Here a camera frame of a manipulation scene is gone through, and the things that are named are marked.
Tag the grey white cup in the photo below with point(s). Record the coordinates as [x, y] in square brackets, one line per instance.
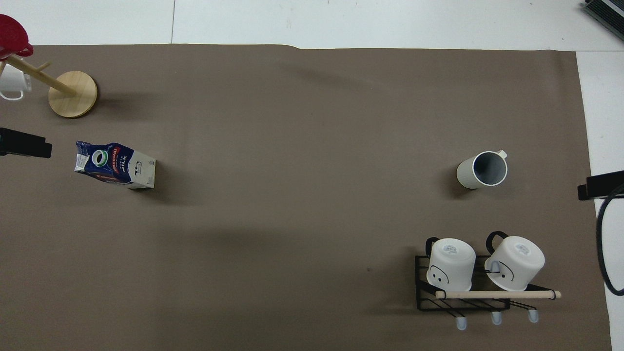
[469, 173]

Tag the blue and white milk carton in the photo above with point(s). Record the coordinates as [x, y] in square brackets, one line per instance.
[122, 165]

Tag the red cup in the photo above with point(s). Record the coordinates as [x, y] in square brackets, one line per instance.
[10, 33]

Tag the wooden mug tree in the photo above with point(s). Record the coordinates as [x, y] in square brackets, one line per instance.
[73, 95]

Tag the small white mug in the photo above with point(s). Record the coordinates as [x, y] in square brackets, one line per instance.
[12, 80]

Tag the black stand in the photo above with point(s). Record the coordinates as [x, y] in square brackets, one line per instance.
[609, 12]

